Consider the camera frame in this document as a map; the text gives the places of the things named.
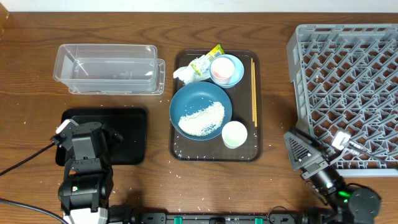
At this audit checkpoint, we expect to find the dark blue plate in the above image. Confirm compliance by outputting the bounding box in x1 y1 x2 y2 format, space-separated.
169 82 233 141

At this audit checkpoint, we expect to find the wooden chopstick left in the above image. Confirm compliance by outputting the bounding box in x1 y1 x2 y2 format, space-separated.
251 58 255 123

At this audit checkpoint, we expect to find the wooden chopstick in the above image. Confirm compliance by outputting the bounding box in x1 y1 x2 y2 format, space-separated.
251 58 255 123
252 61 257 127

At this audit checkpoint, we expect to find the white green cup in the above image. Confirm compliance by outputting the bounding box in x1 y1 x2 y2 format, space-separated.
221 121 248 149

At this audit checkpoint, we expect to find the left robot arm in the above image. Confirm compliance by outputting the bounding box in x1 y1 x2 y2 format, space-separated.
52 119 123 224

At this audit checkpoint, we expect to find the pink white cup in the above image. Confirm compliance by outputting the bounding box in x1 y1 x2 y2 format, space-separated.
210 57 235 85

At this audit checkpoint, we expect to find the wooden chopstick right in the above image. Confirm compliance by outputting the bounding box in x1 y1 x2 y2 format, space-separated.
252 61 257 127

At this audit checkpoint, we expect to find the grey dishwasher rack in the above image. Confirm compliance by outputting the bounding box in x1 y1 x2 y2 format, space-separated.
287 24 397 177

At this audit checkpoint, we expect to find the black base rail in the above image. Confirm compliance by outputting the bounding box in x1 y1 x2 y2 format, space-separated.
107 205 312 224

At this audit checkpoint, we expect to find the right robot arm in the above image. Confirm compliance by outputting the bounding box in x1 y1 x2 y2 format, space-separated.
284 128 381 223

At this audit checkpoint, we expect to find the brown serving tray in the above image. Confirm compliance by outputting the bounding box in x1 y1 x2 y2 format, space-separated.
169 50 263 162

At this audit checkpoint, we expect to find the clear plastic bin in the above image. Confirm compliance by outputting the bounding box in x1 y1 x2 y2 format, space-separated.
53 44 158 94

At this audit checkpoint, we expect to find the pile of white rice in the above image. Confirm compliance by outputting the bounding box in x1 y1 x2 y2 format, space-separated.
178 101 225 137

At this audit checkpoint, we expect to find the light blue small bowl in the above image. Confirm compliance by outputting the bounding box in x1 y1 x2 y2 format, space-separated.
210 54 244 88

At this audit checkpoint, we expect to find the crumpled white green wrapper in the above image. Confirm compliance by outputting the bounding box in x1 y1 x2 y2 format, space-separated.
173 44 224 85

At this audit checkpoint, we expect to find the black plastic tray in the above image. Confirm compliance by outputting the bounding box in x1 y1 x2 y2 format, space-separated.
62 108 147 165

